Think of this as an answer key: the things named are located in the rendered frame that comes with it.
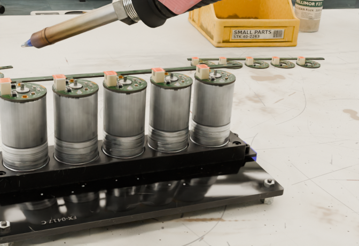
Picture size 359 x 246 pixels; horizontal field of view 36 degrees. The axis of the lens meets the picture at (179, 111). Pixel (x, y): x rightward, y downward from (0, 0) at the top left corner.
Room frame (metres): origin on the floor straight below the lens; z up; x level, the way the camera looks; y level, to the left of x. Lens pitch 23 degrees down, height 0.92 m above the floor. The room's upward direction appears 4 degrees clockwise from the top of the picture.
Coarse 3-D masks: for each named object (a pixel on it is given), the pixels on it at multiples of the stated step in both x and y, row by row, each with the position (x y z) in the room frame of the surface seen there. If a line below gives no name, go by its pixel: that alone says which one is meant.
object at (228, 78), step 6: (210, 72) 0.32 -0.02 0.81; (222, 72) 0.32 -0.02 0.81; (228, 72) 0.32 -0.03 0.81; (198, 78) 0.31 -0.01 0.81; (210, 78) 0.30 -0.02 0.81; (216, 78) 0.31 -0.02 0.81; (222, 78) 0.31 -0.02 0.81; (228, 78) 0.31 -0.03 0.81; (234, 78) 0.31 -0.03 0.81; (216, 84) 0.30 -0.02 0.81; (222, 84) 0.30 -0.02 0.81
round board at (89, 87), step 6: (66, 84) 0.28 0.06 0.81; (84, 84) 0.29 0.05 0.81; (90, 84) 0.28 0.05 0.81; (96, 84) 0.29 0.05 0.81; (54, 90) 0.27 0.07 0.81; (60, 90) 0.27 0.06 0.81; (66, 90) 0.27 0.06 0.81; (72, 90) 0.28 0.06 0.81; (84, 90) 0.28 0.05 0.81; (90, 90) 0.28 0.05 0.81; (96, 90) 0.28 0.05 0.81; (66, 96) 0.27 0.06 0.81; (72, 96) 0.27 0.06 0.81; (78, 96) 0.27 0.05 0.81; (84, 96) 0.27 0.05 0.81
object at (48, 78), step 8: (224, 64) 0.34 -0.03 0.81; (232, 64) 0.34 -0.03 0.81; (120, 72) 0.31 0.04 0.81; (128, 72) 0.31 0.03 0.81; (136, 72) 0.31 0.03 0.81; (144, 72) 0.31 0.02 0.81; (16, 80) 0.28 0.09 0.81; (24, 80) 0.29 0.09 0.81; (32, 80) 0.29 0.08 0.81; (40, 80) 0.29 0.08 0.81; (48, 80) 0.29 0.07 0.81
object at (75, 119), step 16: (96, 96) 0.28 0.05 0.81; (64, 112) 0.27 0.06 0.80; (80, 112) 0.27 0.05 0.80; (96, 112) 0.28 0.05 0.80; (64, 128) 0.27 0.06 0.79; (80, 128) 0.27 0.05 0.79; (96, 128) 0.28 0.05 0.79; (64, 144) 0.27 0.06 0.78; (80, 144) 0.27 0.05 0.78; (96, 144) 0.28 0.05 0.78; (64, 160) 0.27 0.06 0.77; (80, 160) 0.27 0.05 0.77
